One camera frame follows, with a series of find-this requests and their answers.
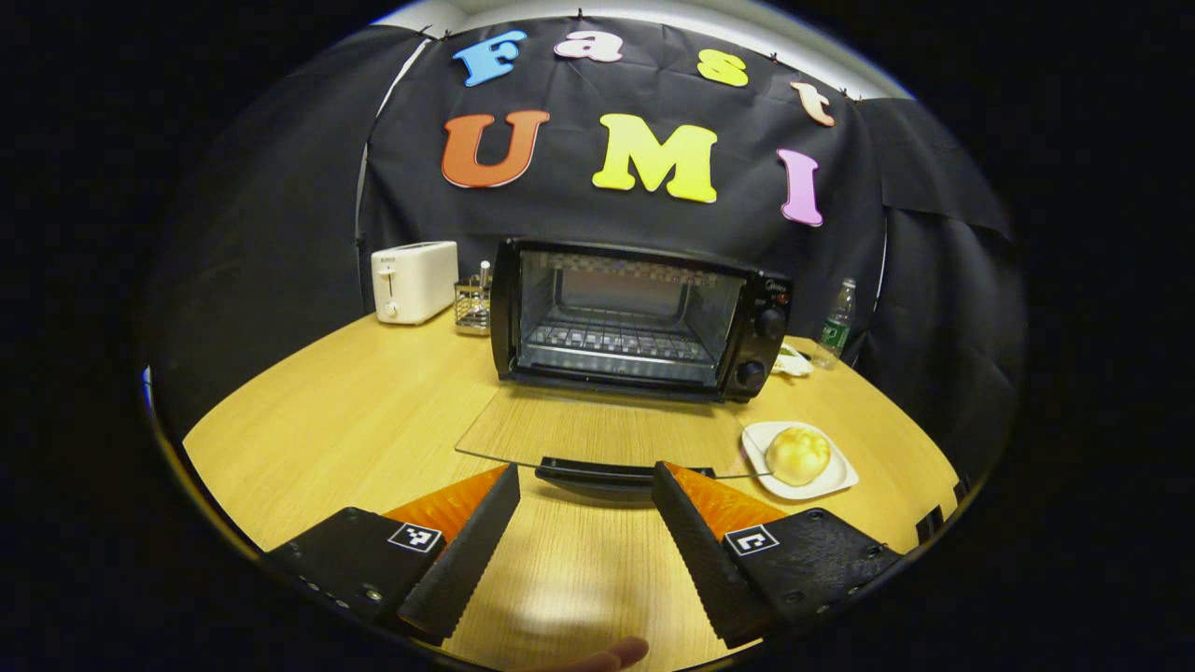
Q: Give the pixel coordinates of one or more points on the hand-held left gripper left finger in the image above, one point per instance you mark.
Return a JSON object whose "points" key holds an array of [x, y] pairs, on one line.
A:
{"points": [[467, 551]]}

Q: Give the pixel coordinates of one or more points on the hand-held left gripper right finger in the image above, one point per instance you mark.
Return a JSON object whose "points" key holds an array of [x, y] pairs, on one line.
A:
{"points": [[709, 560]]}

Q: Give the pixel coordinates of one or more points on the round yellow bread bun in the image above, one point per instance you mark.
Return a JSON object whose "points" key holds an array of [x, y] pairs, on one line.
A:
{"points": [[798, 454]]}

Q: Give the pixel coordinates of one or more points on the black electric oven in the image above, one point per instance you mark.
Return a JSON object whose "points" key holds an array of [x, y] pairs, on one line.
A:
{"points": [[761, 327]]}

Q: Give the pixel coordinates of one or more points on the white square plate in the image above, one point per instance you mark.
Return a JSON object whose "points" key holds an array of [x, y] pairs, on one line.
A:
{"points": [[831, 481]]}

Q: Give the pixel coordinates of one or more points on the white divided grain dish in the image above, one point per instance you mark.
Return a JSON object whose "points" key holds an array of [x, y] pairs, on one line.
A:
{"points": [[792, 362]]}

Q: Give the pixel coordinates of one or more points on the clear water bottle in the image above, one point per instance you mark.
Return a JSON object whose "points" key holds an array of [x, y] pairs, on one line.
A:
{"points": [[836, 327]]}

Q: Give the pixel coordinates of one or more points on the white toaster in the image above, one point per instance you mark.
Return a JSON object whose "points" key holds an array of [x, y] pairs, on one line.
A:
{"points": [[411, 280]]}

